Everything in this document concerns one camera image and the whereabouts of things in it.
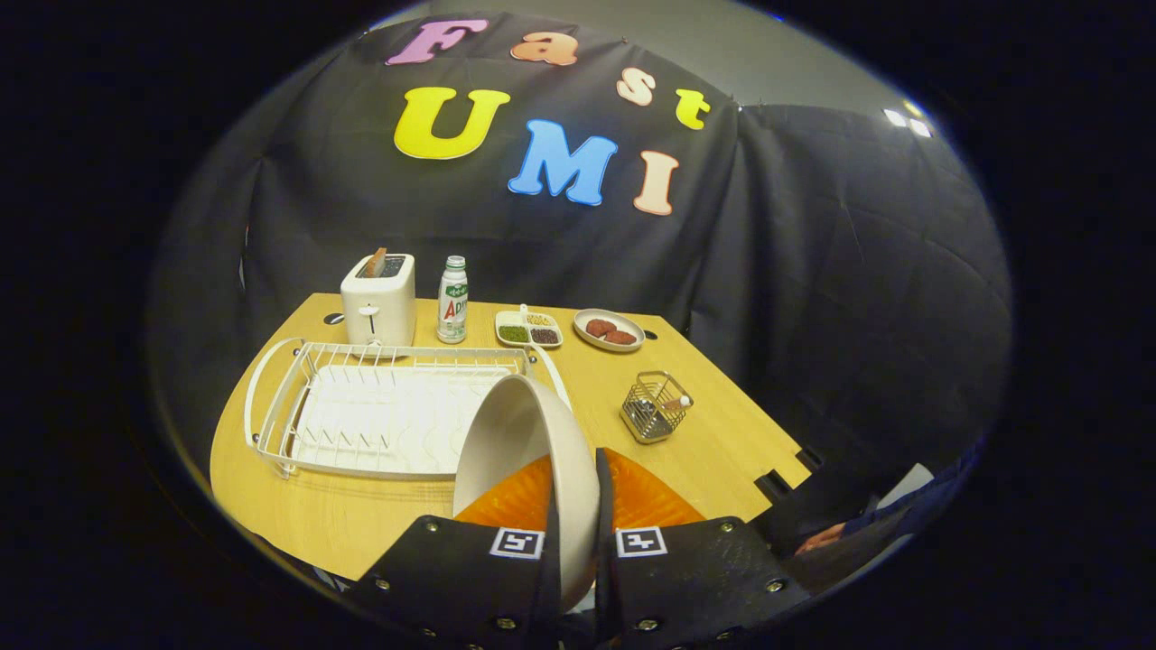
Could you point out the beige round plate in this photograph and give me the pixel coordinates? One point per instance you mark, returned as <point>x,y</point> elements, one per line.
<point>515,442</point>

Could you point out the small grey oval plate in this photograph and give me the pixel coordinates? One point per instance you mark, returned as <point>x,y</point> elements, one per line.
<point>591,341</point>

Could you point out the toasted bread slice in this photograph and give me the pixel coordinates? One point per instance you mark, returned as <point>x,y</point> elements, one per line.
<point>375,262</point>

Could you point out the black backdrop cloth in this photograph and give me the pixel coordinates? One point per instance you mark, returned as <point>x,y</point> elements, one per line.
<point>813,271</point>

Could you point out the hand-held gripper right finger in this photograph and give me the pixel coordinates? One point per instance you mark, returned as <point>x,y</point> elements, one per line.
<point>695,578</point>

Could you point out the white green label bottle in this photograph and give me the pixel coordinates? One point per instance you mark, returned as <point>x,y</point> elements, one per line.
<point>452,302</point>

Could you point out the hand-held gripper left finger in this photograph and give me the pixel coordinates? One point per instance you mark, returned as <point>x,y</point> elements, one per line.
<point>452,578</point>

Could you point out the red round patty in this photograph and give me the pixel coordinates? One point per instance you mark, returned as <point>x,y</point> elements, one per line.
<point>620,338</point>
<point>600,327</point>

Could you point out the white divided bean dish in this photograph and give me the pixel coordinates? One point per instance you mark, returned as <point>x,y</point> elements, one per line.
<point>528,329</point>

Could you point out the white toaster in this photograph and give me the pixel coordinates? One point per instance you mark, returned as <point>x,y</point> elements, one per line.
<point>379,307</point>

